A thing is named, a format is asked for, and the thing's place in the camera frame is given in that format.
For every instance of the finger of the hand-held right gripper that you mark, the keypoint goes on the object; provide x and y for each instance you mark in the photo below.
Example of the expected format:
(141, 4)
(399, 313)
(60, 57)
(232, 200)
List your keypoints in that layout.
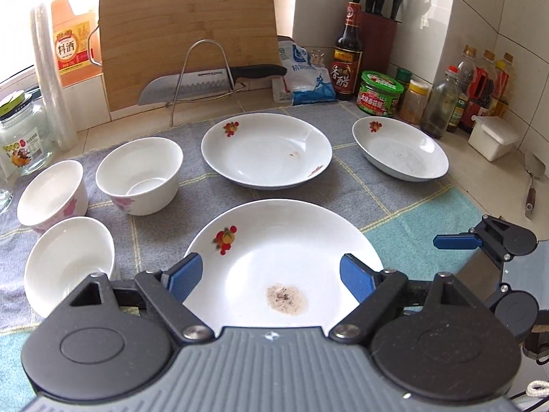
(454, 240)
(502, 295)

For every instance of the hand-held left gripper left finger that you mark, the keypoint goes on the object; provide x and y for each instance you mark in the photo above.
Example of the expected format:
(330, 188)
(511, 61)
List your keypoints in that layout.
(186, 272)

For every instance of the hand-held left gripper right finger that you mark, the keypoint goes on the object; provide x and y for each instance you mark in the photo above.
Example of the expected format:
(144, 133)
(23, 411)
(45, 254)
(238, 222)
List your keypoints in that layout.
(356, 274)

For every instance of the white plate with brown stain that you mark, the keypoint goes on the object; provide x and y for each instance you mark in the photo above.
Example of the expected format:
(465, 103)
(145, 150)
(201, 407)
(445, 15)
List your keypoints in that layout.
(274, 244)

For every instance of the white plate with fruit print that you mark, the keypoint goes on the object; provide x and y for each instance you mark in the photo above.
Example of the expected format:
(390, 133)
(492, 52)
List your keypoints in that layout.
(399, 150)
(266, 150)

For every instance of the wide white pink-flower bowl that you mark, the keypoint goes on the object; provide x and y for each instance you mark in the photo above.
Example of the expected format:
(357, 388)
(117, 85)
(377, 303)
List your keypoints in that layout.
(137, 167)

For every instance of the plain white bowl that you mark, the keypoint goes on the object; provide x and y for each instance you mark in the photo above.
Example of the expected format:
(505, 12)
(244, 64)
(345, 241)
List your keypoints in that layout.
(64, 261)

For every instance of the small white pink-flower bowl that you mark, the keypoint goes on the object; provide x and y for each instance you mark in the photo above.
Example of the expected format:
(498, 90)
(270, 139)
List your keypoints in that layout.
(47, 193)

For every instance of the grey checked cloth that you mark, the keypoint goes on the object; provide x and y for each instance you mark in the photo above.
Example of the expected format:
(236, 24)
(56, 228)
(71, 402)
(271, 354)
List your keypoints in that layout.
(150, 231)

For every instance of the white plastic box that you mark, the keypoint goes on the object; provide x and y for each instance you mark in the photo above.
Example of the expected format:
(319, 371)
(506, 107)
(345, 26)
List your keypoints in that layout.
(493, 137)

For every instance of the small green-label bottle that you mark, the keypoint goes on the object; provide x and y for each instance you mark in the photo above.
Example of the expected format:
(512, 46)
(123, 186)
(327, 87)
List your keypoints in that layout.
(456, 111)

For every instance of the clear red-capped oil bottle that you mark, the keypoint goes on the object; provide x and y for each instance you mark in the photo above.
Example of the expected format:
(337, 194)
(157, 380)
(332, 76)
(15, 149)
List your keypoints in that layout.
(437, 107)

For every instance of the yellow-lidded spice jar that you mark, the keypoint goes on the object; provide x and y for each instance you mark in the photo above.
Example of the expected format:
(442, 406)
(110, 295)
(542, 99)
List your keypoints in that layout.
(414, 103)

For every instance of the green-lidded sauce jar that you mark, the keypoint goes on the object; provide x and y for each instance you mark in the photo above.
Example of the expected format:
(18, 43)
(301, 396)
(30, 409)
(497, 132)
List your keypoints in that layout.
(377, 98)

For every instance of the yellow-capped sauce bottle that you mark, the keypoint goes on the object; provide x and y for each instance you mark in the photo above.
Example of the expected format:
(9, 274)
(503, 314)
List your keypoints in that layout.
(506, 79)
(487, 77)

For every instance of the dark soy sauce bottle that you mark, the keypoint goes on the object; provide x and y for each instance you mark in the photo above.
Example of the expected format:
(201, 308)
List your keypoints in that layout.
(468, 73)

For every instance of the small dark green-lidded jar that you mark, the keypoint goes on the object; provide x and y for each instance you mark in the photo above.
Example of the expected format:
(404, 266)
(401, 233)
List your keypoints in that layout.
(404, 79)

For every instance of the blue white salt bag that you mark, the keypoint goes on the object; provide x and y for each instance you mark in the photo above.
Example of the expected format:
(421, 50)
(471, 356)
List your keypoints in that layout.
(306, 86)

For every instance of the clear glass mug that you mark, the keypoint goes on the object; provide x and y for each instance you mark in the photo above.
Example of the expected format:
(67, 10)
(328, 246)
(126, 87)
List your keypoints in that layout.
(4, 199)

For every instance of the dark vinegar bottle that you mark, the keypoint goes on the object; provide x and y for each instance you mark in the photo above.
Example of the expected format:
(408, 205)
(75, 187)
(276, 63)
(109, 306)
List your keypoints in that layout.
(347, 73)

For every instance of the glass jar with green lid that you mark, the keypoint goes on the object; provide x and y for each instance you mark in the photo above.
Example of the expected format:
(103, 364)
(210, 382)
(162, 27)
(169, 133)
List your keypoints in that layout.
(21, 146)

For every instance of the dark red knife block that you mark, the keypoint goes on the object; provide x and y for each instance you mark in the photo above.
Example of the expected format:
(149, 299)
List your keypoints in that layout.
(377, 43)

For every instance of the small clear container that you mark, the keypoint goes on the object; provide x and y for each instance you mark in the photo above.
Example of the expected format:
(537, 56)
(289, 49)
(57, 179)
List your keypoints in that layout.
(316, 57)

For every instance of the thick clear plastic roll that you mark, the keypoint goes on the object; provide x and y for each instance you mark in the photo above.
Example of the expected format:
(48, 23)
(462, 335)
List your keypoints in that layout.
(49, 86)

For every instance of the bamboo cutting board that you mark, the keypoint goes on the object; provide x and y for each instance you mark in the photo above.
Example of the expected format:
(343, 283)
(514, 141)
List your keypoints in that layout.
(184, 21)

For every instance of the orange cooking wine jug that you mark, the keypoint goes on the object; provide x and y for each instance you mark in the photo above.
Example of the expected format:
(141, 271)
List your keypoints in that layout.
(70, 47)

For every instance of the white wall hook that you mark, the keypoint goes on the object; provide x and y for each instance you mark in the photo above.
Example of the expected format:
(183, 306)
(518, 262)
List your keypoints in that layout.
(424, 6)

